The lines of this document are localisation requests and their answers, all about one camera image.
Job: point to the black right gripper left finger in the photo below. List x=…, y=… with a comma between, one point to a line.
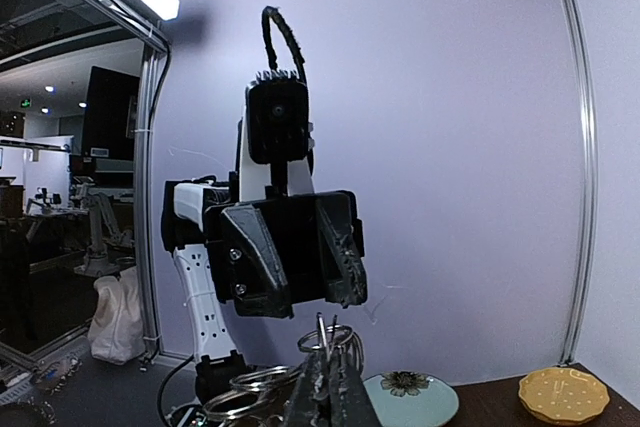
x=309, y=403

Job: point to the light blue plate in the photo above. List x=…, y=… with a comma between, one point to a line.
x=405, y=398

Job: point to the metal disc with key rings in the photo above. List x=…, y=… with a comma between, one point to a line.
x=253, y=392

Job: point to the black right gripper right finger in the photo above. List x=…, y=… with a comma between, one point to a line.
x=351, y=405

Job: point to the white plastic bag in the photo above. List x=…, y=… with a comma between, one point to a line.
x=116, y=331

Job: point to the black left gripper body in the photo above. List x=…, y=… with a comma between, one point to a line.
x=292, y=225

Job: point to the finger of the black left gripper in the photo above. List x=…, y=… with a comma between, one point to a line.
x=257, y=278
x=341, y=244

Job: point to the yellow dotted plate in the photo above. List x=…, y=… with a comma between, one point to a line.
x=563, y=396

